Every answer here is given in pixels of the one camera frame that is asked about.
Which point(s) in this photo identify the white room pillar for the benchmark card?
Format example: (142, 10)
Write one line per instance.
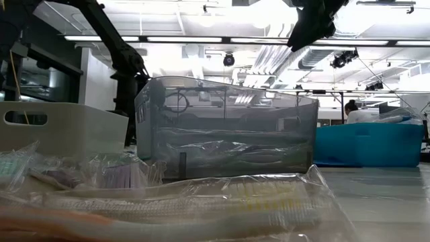
(97, 84)

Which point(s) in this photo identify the teal plastic bin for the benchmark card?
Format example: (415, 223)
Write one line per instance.
(369, 144)

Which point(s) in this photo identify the green bristle wrapped toothbrush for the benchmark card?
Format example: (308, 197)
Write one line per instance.
(11, 166)

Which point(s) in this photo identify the white plastic bin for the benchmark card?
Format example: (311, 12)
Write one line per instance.
(67, 131)

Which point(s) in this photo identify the transparent grey plastic bin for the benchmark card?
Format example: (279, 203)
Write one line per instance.
(228, 101)

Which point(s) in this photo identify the orange toothbrush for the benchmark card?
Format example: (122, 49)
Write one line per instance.
(50, 222)

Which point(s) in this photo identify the purple wrapped toothbrush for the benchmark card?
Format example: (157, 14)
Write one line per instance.
(127, 176)
(60, 178)

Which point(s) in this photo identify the black ceiling spotlight cluster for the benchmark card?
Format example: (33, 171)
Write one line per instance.
(374, 86)
(341, 60)

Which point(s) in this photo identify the black ceiling light fixture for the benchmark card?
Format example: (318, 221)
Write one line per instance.
(386, 3)

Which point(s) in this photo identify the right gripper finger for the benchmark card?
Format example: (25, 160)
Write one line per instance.
(310, 28)

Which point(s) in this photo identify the grey ventilation duct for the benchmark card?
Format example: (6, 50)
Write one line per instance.
(314, 60)

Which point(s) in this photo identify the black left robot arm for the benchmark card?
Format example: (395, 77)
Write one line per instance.
(100, 23)

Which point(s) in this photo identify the overhead LED light bar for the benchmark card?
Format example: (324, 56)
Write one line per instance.
(184, 39)

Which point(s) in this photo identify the dark glass partition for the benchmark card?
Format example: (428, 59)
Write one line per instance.
(50, 84)

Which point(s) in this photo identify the person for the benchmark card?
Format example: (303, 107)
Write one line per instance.
(361, 116)

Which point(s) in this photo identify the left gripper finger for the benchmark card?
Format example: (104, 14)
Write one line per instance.
(127, 94)

